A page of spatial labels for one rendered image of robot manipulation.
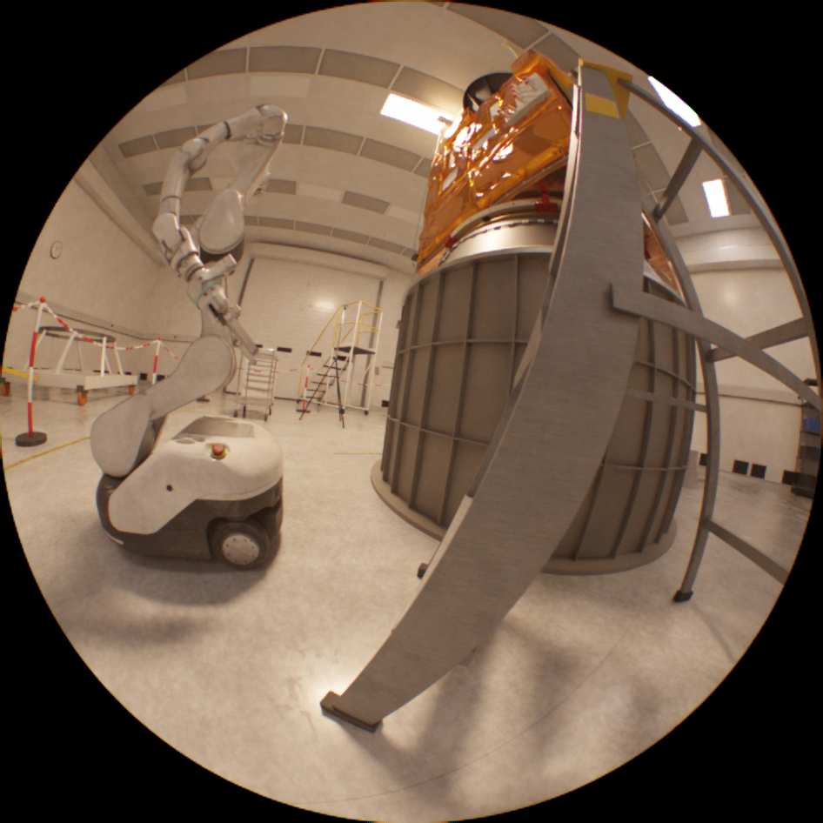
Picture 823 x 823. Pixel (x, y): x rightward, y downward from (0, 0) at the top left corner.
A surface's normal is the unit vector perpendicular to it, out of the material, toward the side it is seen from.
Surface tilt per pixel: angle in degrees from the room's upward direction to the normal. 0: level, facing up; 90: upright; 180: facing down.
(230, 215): 88
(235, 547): 90
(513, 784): 0
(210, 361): 90
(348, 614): 0
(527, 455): 87
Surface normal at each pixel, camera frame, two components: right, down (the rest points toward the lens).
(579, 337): -0.33, -0.05
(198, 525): 0.57, 0.12
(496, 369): -0.63, -0.04
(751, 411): -0.90, -0.10
